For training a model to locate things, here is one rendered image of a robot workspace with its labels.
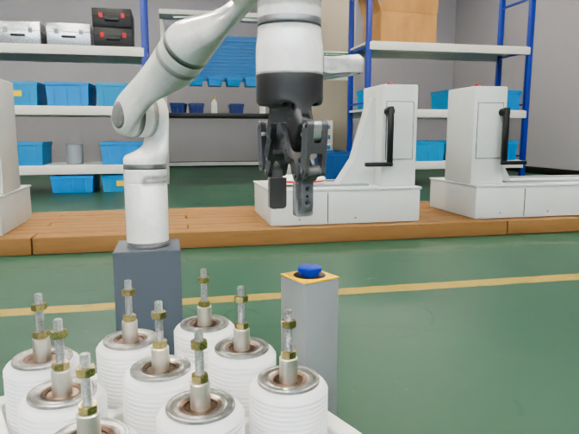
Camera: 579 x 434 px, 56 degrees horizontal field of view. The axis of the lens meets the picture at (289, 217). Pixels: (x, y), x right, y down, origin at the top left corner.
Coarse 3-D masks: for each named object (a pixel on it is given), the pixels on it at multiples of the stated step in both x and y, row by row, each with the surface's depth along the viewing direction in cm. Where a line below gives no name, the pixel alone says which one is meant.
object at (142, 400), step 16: (192, 368) 70; (128, 384) 66; (144, 384) 65; (160, 384) 65; (176, 384) 66; (128, 400) 66; (144, 400) 65; (160, 400) 65; (128, 416) 67; (144, 416) 65; (144, 432) 66
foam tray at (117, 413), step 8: (96, 376) 83; (0, 400) 76; (0, 408) 74; (120, 408) 74; (0, 416) 72; (112, 416) 72; (120, 416) 72; (248, 416) 72; (328, 416) 72; (0, 424) 70; (248, 424) 70; (328, 424) 70; (336, 424) 70; (344, 424) 70; (0, 432) 68; (8, 432) 68; (248, 432) 70; (328, 432) 69; (336, 432) 68; (344, 432) 68; (352, 432) 68; (360, 432) 68
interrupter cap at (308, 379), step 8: (272, 368) 69; (304, 368) 69; (264, 376) 67; (272, 376) 67; (304, 376) 67; (312, 376) 67; (264, 384) 64; (272, 384) 64; (280, 384) 65; (288, 384) 65; (296, 384) 65; (304, 384) 64; (312, 384) 64; (272, 392) 63; (280, 392) 63; (288, 392) 63; (296, 392) 63; (304, 392) 63
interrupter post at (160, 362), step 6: (168, 348) 69; (156, 354) 68; (162, 354) 68; (168, 354) 69; (156, 360) 68; (162, 360) 68; (168, 360) 69; (156, 366) 68; (162, 366) 68; (168, 366) 69; (156, 372) 68; (162, 372) 68
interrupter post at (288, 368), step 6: (282, 360) 65; (288, 360) 65; (294, 360) 65; (282, 366) 65; (288, 366) 65; (294, 366) 65; (282, 372) 65; (288, 372) 65; (294, 372) 65; (282, 378) 65; (288, 378) 65; (294, 378) 65
